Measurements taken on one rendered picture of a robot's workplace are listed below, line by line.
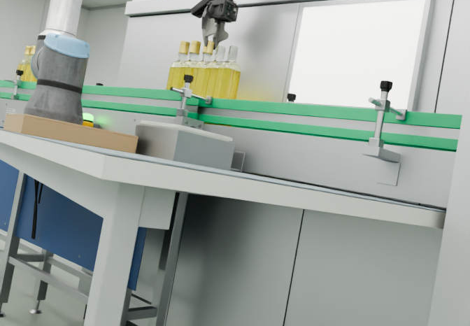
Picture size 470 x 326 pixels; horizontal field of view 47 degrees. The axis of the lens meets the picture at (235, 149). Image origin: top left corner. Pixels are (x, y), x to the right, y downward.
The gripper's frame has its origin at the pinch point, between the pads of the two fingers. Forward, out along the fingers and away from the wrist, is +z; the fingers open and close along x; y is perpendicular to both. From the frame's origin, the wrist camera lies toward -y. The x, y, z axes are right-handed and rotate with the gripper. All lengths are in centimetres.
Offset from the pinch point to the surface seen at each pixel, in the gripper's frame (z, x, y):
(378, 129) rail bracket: 25, -17, 74
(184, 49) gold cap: 2.0, -1.2, -10.3
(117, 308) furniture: 61, -77, 69
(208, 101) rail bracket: 20.1, -5.7, 10.1
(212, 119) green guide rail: 25.8, -4.6, 12.3
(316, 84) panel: 9.9, 11.7, 37.2
